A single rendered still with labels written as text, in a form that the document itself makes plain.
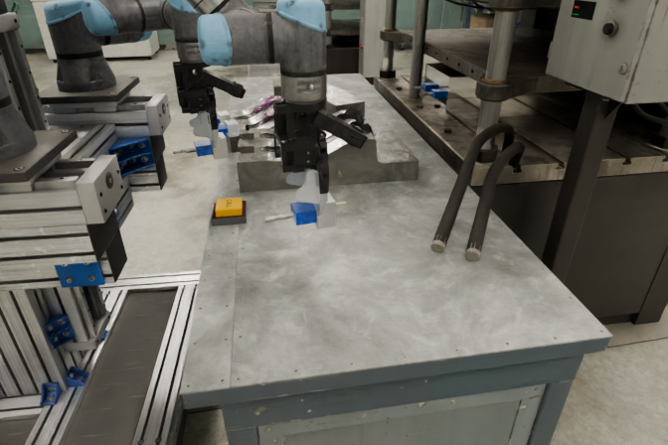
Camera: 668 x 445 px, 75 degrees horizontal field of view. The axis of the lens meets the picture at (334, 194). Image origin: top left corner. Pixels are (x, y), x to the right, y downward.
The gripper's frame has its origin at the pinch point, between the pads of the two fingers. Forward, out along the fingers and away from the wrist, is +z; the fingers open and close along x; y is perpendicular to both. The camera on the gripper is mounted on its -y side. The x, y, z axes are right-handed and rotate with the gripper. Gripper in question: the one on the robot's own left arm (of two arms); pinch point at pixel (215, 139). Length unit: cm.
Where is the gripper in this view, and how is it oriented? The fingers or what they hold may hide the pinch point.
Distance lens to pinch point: 118.0
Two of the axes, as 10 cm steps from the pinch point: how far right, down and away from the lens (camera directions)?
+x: 3.9, 4.3, -8.2
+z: 0.0, 8.9, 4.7
